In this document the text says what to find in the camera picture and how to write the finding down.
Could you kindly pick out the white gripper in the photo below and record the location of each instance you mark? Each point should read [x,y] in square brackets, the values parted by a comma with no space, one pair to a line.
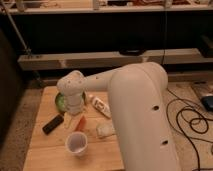
[74,105]

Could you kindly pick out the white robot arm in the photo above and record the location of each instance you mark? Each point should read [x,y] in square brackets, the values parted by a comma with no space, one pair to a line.
[135,97]

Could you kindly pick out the green ceramic plate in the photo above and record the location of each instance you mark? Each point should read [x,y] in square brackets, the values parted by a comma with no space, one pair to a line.
[60,101]

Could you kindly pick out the black remote control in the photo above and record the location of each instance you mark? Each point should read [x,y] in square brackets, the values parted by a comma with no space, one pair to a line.
[51,125]

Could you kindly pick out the white tube bottle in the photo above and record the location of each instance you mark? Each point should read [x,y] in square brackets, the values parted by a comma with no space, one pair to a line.
[100,106]

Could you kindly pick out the clear crumpled plastic bag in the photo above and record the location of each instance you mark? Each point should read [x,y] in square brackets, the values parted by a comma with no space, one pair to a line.
[105,130]

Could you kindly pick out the metal diagonal pole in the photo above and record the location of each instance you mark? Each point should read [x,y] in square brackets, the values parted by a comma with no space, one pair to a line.
[27,50]

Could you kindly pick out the dark device on floor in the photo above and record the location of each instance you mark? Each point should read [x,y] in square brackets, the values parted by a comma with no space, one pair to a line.
[207,102]

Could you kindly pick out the wooden shelf rail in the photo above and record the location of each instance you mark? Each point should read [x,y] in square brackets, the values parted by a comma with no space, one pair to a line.
[111,59]

